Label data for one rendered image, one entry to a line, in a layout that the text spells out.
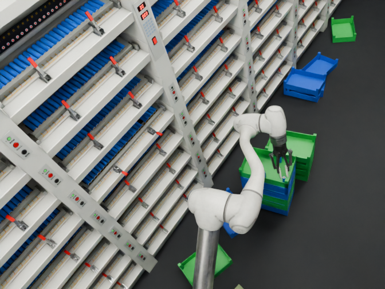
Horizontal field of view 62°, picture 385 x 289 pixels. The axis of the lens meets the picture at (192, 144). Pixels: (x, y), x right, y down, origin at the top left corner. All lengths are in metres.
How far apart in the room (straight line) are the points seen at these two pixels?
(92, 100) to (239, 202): 0.75
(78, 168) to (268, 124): 0.97
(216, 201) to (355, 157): 1.46
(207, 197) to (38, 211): 0.70
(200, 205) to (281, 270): 0.94
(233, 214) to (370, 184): 1.35
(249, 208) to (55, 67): 0.94
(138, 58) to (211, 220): 0.78
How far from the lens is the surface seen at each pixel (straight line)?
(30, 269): 1.62
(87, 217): 1.60
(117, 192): 1.76
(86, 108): 1.35
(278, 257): 2.25
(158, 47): 1.50
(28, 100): 1.20
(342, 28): 3.71
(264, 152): 2.10
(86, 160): 1.46
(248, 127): 1.74
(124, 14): 1.37
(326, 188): 2.47
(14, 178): 1.31
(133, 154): 1.64
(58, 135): 1.32
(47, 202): 1.44
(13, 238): 1.46
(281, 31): 2.78
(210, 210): 1.43
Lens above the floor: 2.15
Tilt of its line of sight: 51 degrees down
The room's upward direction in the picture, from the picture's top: 21 degrees counter-clockwise
